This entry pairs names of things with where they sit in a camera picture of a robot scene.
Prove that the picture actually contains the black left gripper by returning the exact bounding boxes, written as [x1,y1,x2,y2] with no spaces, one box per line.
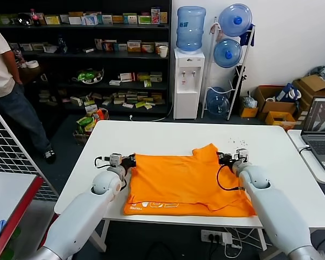
[121,154,138,170]

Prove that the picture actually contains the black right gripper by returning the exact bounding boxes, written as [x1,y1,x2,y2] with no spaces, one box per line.
[218,153,235,166]

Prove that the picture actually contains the orange t-shirt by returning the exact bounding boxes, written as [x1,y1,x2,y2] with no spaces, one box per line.
[123,143,257,217]

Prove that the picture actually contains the scattered small debris specks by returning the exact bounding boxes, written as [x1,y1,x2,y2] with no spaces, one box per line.
[229,137,249,148]

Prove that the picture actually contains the large white table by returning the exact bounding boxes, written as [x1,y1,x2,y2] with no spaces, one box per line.
[54,120,325,254]

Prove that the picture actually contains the white metal jug rack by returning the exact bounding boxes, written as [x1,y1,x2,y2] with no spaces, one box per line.
[201,16,256,121]

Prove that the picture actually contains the small orange carton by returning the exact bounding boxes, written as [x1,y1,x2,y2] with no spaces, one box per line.
[239,106,259,118]

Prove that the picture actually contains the cardboard snack crate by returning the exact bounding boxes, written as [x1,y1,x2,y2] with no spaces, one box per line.
[73,129,93,146]

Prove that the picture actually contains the orange snack bag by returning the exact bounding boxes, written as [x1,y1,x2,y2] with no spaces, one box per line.
[93,108,110,121]

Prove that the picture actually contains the blue water jug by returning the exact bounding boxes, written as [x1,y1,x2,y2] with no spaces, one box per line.
[213,38,243,68]
[206,86,231,117]
[176,6,207,52]
[218,3,253,37]

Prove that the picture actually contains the green snack bag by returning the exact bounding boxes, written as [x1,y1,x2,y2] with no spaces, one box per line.
[76,116,97,133]

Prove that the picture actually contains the grey plastic bag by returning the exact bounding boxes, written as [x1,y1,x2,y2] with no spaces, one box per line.
[242,91,258,108]

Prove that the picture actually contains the yellow cardboard box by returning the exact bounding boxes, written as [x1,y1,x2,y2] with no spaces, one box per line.
[265,110,297,126]

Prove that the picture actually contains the open brown cardboard box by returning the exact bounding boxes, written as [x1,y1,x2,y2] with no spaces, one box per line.
[253,85,297,121]

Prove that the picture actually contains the white power strip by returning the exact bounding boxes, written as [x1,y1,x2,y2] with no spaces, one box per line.
[200,229,233,246]

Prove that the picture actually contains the white water dispenser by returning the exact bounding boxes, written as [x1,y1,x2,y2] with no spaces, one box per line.
[173,48,206,120]

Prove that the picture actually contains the black stand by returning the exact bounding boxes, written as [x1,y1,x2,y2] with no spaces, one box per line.
[231,64,247,98]

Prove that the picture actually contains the red striped white box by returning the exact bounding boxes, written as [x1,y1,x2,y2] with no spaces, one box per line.
[120,72,136,83]

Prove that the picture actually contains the blue white tote bag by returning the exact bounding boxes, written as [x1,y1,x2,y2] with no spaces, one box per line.
[275,82,302,102]

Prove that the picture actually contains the bowl of green snacks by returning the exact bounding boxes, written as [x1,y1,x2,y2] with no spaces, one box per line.
[71,68,105,85]

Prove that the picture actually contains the grey open laptop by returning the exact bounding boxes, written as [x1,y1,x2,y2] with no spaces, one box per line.
[300,97,325,173]

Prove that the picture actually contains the black shelf unit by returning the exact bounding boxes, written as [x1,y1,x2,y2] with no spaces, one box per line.
[0,0,172,118]

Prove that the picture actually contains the large tan cardboard box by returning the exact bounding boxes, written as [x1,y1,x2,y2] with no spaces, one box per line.
[291,74,325,119]

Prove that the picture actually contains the yellow banded white box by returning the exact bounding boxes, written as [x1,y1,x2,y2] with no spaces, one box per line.
[127,40,142,53]

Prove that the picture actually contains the white orange medicine box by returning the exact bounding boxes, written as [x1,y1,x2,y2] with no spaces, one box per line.
[154,42,169,54]

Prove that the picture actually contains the dark blue hanging cloth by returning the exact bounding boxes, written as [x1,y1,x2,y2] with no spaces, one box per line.
[238,23,256,47]

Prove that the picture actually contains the red framed white cart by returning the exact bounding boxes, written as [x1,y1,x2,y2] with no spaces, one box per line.
[0,171,81,260]

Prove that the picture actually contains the dark brown wooden desk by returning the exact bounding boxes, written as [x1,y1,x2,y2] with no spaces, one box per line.
[18,64,48,93]

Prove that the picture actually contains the blue plastic bottle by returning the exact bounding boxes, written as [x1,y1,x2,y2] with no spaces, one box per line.
[56,34,68,54]

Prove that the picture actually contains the green striped white box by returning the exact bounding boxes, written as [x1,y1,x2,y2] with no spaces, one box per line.
[123,13,138,25]

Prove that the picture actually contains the blue white medicine box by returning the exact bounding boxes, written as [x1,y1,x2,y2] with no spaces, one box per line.
[83,15,100,26]

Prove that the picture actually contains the tall pink colourful box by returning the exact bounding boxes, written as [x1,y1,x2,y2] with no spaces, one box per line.
[151,7,161,25]

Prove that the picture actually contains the person in white shirt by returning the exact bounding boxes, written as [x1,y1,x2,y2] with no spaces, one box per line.
[0,18,57,165]

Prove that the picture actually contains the yellow white medicine box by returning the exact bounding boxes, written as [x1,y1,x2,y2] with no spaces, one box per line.
[44,15,62,26]

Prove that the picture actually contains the cola bottle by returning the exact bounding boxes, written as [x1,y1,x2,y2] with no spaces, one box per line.
[30,8,42,28]

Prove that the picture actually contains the shiny dark bowl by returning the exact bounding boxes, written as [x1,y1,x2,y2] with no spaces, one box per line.
[17,12,33,27]

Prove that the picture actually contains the large green carton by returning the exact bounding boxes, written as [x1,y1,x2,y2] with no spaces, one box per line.
[0,14,18,26]

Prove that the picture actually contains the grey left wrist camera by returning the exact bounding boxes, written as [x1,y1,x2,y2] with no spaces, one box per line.
[109,153,123,166]

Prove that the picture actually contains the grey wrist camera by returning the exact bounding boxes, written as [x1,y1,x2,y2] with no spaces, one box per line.
[109,153,123,166]
[235,148,249,163]

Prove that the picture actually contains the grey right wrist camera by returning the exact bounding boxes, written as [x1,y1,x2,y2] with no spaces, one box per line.
[235,148,249,163]

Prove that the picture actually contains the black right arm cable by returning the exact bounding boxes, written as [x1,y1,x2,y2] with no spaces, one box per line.
[217,164,246,192]

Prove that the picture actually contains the white floor power cord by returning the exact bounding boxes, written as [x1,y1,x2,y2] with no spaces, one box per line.
[129,104,174,122]

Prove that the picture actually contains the white laptop cable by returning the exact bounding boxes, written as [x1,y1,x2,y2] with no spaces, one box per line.
[298,145,311,158]

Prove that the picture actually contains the white wire grid panel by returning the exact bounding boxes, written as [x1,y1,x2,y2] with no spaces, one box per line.
[0,99,59,203]

